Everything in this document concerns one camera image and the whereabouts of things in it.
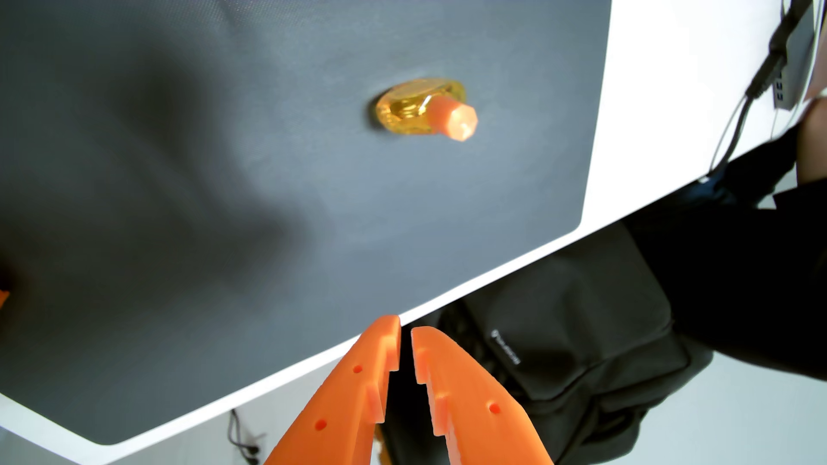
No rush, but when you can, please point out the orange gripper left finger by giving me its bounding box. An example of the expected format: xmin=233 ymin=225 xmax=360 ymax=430
xmin=264 ymin=315 xmax=402 ymax=465

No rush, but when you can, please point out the black plug cable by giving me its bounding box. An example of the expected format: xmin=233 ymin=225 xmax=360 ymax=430
xmin=228 ymin=409 xmax=262 ymax=465

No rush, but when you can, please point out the black fabric bag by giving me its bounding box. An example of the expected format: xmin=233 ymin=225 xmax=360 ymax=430
xmin=381 ymin=223 xmax=715 ymax=465

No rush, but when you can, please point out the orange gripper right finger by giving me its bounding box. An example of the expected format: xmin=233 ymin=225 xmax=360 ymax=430
xmin=411 ymin=326 xmax=555 ymax=465

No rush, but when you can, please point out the grey textured mat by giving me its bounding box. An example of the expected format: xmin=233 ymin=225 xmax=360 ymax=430
xmin=0 ymin=0 xmax=612 ymax=446

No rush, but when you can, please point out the grey USB hub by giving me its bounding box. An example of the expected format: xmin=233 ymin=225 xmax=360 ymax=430
xmin=772 ymin=0 xmax=820 ymax=111

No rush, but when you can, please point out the person in black clothing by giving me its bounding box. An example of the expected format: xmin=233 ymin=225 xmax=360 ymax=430
xmin=623 ymin=123 xmax=827 ymax=382

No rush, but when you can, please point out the yellow eyedrops bottle orange cap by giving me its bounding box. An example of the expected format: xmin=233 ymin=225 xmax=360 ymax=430
xmin=375 ymin=78 xmax=479 ymax=142

